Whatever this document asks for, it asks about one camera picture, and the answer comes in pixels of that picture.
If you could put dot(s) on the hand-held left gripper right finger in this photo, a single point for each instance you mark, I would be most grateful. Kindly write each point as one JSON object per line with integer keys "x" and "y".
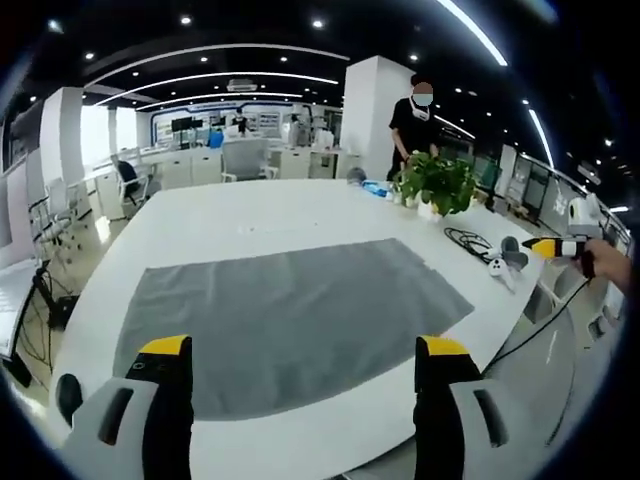
{"x": 465, "y": 425}

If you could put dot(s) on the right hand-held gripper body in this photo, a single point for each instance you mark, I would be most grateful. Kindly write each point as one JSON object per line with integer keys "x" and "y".
{"x": 584, "y": 217}

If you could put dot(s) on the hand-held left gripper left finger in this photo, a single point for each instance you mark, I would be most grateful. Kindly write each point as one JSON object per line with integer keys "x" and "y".
{"x": 125, "y": 430}

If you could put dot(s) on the grey towel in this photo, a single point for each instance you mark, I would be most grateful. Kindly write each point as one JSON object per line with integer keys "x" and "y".
{"x": 290, "y": 320}

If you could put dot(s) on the person's right hand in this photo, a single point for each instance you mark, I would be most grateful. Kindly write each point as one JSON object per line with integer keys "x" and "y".
{"x": 611, "y": 262}

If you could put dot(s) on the grey padded headset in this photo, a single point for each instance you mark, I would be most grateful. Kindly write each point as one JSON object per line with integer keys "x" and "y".
{"x": 512, "y": 252}

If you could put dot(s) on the white handheld controller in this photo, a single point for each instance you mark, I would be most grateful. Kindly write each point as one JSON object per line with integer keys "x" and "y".
{"x": 497, "y": 270}

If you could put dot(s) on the black round object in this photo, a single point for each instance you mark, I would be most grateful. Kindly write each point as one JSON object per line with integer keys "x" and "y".
{"x": 69, "y": 397}

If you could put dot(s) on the green potted plant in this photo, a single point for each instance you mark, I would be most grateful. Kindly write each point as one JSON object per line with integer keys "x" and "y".
{"x": 442, "y": 182}

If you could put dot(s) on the blue packet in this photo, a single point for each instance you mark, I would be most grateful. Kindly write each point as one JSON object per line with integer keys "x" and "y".
{"x": 376, "y": 188}

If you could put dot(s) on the grey round object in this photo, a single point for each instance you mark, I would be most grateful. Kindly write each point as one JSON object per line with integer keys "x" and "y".
{"x": 356, "y": 176}

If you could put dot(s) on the white office chair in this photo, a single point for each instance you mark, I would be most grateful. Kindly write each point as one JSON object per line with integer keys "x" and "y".
{"x": 56, "y": 205}

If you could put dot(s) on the white table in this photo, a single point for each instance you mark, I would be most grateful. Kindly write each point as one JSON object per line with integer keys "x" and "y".
{"x": 260, "y": 215}

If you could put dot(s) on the dark blue office chair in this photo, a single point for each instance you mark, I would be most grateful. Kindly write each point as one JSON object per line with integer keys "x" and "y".
{"x": 129, "y": 175}

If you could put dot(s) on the grey mesh office chair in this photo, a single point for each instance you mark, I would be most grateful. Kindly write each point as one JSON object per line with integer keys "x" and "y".
{"x": 245, "y": 157}

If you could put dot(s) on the black monitor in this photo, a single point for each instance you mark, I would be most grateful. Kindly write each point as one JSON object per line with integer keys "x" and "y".
{"x": 181, "y": 125}

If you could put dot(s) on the ceiling air conditioner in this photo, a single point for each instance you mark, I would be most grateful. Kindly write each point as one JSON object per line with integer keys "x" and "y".
{"x": 242, "y": 85}

